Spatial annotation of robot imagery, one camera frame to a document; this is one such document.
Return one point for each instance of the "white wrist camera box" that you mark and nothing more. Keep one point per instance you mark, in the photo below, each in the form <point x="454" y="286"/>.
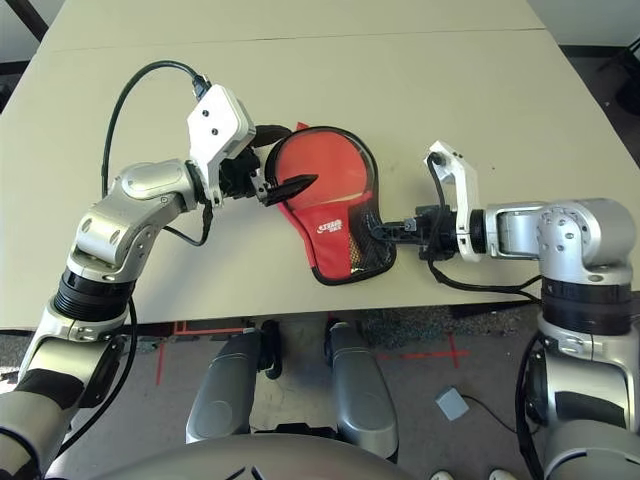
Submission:
<point x="462" y="185"/>
<point x="217" y="125"/>

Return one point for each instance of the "grey robot leg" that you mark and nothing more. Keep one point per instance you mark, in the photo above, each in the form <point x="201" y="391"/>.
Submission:
<point x="362" y="390"/>
<point x="225" y="390"/>

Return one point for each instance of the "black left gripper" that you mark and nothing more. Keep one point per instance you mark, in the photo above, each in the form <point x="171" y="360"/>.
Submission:
<point x="242" y="175"/>

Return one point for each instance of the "red and black paddle case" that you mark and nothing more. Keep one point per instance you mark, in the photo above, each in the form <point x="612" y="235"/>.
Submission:
<point x="330" y="245"/>

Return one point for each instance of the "black chair base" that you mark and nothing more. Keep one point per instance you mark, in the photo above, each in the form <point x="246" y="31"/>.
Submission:
<point x="625" y="85"/>

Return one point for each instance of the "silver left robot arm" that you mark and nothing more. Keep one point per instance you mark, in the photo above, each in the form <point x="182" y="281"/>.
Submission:
<point x="115" y="220"/>

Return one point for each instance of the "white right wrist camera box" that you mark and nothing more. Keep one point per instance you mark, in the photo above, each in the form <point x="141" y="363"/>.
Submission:
<point x="462" y="185"/>

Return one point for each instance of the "grey foot pedal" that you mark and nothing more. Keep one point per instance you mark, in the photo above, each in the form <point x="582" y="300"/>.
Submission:
<point x="451" y="404"/>

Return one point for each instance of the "grey robot left leg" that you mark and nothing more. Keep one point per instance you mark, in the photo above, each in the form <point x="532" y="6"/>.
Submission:
<point x="225" y="390"/>

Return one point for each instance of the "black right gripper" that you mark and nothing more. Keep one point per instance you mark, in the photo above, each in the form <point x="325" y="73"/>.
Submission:
<point x="435" y="232"/>

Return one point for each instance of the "grey robot right leg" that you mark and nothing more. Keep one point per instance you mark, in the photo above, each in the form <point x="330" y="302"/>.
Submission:
<point x="362" y="390"/>

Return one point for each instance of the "speckled grey foam mat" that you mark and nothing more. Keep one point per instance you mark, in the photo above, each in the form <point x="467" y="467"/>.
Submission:
<point x="425" y="325"/>

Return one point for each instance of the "grey robot torso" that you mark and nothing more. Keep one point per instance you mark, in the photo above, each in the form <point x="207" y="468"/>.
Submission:
<point x="260" y="462"/>

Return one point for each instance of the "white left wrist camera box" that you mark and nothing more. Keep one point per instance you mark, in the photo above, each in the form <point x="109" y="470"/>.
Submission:
<point x="217" y="125"/>

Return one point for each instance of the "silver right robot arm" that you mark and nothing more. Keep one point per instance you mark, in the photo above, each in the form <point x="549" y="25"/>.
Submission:
<point x="575" y="240"/>

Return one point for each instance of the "white clog shoe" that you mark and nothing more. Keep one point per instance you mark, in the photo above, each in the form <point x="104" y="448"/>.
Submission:
<point x="442" y="475"/>
<point x="501" y="475"/>

